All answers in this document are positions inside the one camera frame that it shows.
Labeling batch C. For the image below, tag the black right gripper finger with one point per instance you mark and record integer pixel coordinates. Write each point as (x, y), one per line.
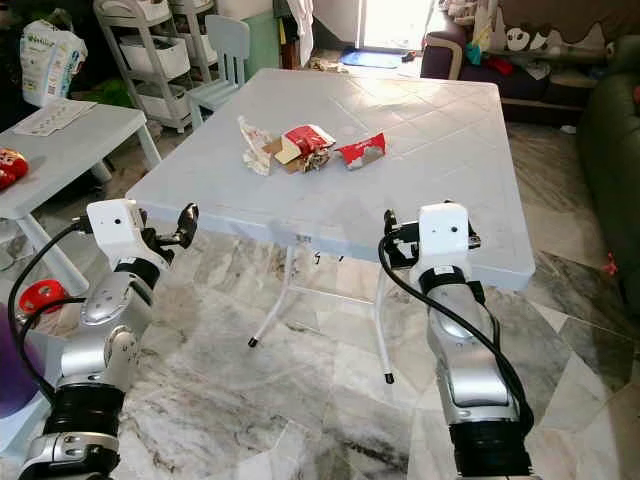
(393, 250)
(390, 225)

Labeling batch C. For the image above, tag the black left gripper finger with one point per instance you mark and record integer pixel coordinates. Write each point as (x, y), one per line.
(185, 240)
(189, 218)

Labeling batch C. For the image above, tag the white paper wrapper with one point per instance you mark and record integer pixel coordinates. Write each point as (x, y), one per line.
(255, 150)

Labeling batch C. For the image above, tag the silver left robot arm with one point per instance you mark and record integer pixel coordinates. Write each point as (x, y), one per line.
(105, 360)

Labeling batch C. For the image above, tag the red snack wrapper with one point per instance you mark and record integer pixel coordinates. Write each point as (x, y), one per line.
(362, 150)

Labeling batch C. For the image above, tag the large white folding table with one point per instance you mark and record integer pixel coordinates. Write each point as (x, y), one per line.
(430, 150)

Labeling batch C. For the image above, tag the red and brown snack box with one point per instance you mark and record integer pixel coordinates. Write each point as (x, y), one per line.
(305, 145)

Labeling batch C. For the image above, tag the small white plastic table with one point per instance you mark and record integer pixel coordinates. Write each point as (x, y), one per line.
(80, 150)

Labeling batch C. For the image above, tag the grey shelf trolley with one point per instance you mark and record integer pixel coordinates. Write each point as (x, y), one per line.
(150, 60)

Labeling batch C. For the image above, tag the printed paper sheet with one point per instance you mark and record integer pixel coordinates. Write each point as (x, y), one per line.
(55, 118)

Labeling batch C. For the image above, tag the blue door mat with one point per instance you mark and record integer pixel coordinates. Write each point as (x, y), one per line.
(372, 59)

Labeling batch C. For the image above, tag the red plastic toy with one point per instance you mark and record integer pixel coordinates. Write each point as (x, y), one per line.
(12, 168)

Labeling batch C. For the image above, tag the small red floor object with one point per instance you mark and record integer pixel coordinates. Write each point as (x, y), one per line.
(611, 265)

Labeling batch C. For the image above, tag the white bag with green print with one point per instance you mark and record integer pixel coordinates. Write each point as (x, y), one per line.
(52, 65)

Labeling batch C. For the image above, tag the dark purple sofa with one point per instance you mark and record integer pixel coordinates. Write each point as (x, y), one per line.
(550, 90)

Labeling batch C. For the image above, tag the white hanging cloth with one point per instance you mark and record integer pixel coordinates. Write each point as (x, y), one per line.
(300, 30)

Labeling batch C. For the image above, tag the dark green armchair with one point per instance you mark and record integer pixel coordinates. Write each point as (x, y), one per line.
(612, 170)

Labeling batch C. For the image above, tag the brown panda blanket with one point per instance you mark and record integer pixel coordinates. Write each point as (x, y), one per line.
(560, 30)

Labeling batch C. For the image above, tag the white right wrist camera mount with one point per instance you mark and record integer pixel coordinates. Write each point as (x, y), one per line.
(445, 235)

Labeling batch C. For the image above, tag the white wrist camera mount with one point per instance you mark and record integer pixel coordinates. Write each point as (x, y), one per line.
(118, 230)
(445, 235)

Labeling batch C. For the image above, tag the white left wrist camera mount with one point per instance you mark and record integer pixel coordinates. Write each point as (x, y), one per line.
(118, 230)

